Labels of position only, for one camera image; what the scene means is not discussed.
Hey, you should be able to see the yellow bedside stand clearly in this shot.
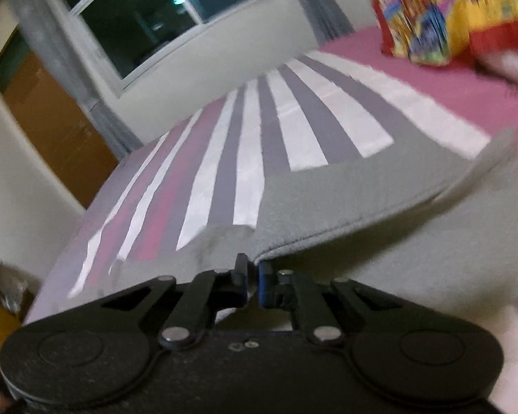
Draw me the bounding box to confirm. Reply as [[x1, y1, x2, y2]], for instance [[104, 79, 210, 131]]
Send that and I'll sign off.
[[0, 262, 42, 348]]

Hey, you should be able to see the grey towel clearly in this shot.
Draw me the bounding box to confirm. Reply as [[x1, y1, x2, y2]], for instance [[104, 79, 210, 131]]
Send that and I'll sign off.
[[179, 127, 518, 333]]

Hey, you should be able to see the striped bed sheet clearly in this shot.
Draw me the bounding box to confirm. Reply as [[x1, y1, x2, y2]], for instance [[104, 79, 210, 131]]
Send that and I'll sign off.
[[23, 25, 518, 324]]

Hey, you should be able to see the wooden door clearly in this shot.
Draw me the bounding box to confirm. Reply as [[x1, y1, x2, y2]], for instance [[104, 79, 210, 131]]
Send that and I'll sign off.
[[0, 28, 120, 208]]

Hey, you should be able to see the grey curtain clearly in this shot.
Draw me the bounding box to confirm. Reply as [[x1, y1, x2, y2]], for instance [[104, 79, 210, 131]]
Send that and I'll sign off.
[[282, 0, 355, 47], [4, 0, 144, 161]]

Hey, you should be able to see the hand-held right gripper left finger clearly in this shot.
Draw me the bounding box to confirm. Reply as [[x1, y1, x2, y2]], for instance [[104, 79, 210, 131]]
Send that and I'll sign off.
[[101, 253, 249, 350]]

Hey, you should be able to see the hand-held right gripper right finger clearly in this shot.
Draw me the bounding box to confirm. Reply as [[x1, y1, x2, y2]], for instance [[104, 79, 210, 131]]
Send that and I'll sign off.
[[258, 260, 399, 348]]

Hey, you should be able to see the window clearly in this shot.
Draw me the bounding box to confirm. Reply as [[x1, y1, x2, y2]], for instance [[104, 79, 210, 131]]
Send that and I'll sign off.
[[51, 0, 295, 92]]

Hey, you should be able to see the colourful printed cloth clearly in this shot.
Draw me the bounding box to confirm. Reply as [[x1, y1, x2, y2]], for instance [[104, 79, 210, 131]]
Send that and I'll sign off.
[[367, 0, 518, 67]]

